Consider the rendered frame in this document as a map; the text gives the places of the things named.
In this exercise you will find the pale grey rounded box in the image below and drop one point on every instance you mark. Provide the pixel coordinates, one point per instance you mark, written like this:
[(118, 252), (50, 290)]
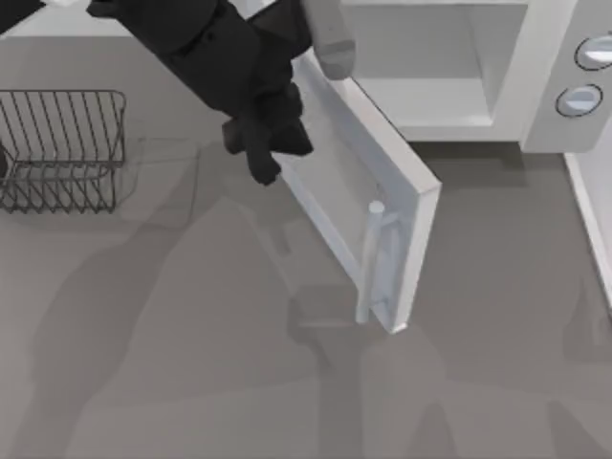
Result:
[(330, 33)]

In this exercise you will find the large grey microwave knob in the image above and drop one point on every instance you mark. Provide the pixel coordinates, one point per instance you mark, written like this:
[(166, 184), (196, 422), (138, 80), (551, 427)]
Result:
[(595, 52)]

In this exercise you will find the small grey microwave knob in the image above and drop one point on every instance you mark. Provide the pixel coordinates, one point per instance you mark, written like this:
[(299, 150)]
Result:
[(578, 99)]

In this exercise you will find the pale microwave oven door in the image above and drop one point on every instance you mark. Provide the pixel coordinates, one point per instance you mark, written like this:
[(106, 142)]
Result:
[(406, 191)]

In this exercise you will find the pale microwave oven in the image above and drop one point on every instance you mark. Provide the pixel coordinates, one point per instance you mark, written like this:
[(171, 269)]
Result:
[(516, 95)]

